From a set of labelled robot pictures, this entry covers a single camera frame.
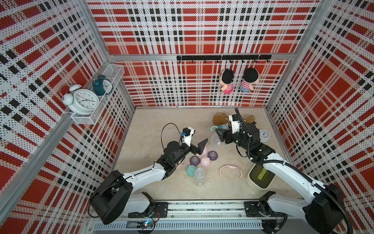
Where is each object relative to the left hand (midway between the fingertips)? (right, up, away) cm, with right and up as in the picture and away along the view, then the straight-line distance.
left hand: (202, 135), depth 78 cm
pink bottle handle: (+19, -20, +8) cm, 29 cm away
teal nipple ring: (+9, +5, -3) cm, 10 cm away
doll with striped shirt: (+33, +37, +16) cm, 52 cm away
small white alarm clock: (+44, -3, +21) cm, 49 cm away
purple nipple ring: (-4, -17, +13) cm, 22 cm away
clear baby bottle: (+7, -4, +5) cm, 9 cm away
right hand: (+11, +4, 0) cm, 12 cm away
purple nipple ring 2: (+7, -15, +15) cm, 22 cm away
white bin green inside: (+32, -24, +1) cm, 40 cm away
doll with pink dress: (+16, +36, +16) cm, 42 cm away
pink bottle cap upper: (+2, -13, +15) cm, 20 cm away
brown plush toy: (+13, +9, +24) cm, 29 cm away
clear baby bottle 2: (-2, -21, -5) cm, 22 cm away
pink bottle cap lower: (+2, -18, +10) cm, 20 cm away
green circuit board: (-28, -43, -8) cm, 52 cm away
